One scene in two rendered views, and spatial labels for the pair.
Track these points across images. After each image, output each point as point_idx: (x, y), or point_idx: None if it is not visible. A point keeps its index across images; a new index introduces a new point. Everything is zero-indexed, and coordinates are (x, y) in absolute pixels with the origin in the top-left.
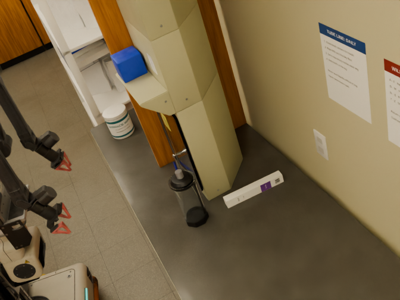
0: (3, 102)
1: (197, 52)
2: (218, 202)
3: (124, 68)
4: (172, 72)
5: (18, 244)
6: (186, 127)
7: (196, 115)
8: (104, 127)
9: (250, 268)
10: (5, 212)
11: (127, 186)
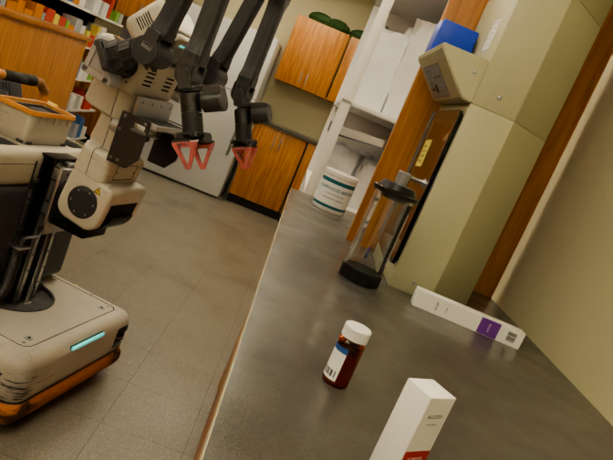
0: (264, 25)
1: (558, 67)
2: (400, 294)
3: (445, 32)
4: (516, 43)
5: (116, 153)
6: (462, 137)
7: (490, 134)
8: (308, 196)
9: (401, 349)
10: (144, 110)
11: (291, 217)
